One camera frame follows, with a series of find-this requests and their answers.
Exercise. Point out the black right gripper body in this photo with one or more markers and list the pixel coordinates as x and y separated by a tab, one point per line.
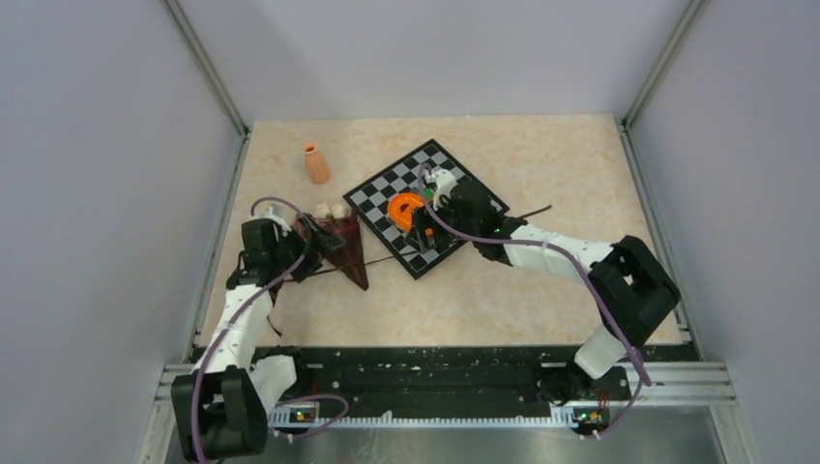
448	215

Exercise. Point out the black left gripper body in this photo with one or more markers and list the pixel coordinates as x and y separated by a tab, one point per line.
289	249

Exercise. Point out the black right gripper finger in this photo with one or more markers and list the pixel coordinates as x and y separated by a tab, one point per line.
417	237
443	239

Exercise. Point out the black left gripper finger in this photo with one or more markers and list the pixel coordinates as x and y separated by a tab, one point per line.
311	263
316	236

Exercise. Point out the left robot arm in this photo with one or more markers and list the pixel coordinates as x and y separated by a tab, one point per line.
218	409

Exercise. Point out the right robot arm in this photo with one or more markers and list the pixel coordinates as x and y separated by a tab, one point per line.
631	289

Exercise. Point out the peach ribbed vase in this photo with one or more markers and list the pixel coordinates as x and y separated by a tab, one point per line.
316	166

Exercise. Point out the black white chessboard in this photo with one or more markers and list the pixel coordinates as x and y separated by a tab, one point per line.
372	197

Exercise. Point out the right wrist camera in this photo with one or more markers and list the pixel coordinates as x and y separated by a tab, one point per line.
441	182

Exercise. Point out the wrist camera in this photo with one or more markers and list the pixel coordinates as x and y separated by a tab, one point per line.
274	212
441	182

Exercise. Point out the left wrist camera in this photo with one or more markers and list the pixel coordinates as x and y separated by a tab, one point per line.
274	212

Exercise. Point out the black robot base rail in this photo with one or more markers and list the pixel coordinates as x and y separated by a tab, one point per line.
448	382

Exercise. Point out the aluminium frame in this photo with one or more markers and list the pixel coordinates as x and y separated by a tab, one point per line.
732	434

